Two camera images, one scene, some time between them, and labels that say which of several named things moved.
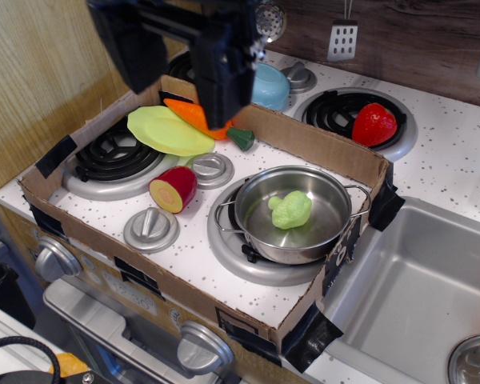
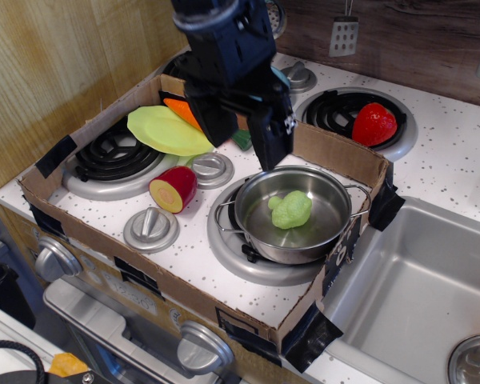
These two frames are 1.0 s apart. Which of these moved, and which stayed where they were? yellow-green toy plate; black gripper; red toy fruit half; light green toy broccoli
Moved: black gripper
Stayed: yellow-green toy plate; red toy fruit half; light green toy broccoli
